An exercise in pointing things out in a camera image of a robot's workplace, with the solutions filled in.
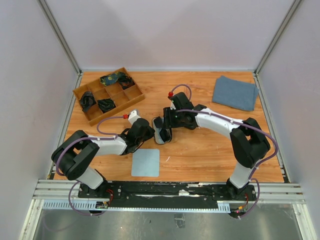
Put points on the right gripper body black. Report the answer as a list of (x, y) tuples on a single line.
[(172, 119)]

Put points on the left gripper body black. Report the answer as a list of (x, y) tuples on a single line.
[(149, 134)]

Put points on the black sunglasses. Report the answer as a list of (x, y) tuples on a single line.
[(162, 133)]

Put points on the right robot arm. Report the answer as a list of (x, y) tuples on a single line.
[(249, 143)]

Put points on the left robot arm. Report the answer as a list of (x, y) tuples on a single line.
[(74, 156)]

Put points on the left light blue cloth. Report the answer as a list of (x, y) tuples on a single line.
[(146, 163)]

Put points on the black dotted rolled tie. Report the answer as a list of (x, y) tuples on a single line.
[(105, 105)]

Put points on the wooden divided organizer tray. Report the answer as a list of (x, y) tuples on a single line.
[(123, 98)]

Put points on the black orange rolled tie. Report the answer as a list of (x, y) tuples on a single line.
[(125, 81)]

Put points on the blue patterned rolled tie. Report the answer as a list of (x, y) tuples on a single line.
[(111, 78)]

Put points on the black striped rolled tie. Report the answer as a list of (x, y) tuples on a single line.
[(87, 100)]

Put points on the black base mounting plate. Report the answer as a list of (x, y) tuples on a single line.
[(173, 195)]

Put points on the folded blue towel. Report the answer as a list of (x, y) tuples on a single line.
[(235, 94)]

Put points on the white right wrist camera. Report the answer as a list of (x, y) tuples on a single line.
[(170, 95)]

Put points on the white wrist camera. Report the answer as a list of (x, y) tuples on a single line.
[(132, 116), (170, 95)]

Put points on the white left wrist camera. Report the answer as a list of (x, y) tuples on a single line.
[(132, 116)]

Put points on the aluminium front rail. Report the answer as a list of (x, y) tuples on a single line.
[(62, 194)]

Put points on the left aluminium frame post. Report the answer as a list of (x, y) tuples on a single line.
[(59, 35)]

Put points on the aluminium frame post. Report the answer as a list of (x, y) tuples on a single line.
[(296, 4), (59, 35)]

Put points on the right aluminium frame post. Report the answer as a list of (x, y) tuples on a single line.
[(296, 4)]

